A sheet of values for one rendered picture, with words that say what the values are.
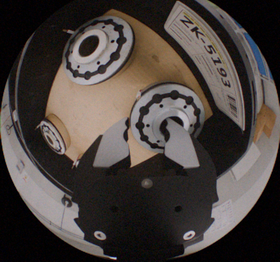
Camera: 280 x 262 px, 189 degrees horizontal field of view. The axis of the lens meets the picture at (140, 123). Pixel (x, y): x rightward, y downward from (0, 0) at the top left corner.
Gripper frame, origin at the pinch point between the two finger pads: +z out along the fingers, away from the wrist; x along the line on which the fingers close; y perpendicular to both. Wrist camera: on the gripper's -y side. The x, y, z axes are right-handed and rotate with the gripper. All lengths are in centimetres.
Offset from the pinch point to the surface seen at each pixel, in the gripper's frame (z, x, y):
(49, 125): -1.2, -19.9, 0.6
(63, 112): 2.0, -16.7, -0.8
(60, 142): -1.2, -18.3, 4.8
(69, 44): -1.1, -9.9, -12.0
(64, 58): -1.1, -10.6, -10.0
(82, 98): 2.0, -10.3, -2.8
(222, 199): -14, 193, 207
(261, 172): -39, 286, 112
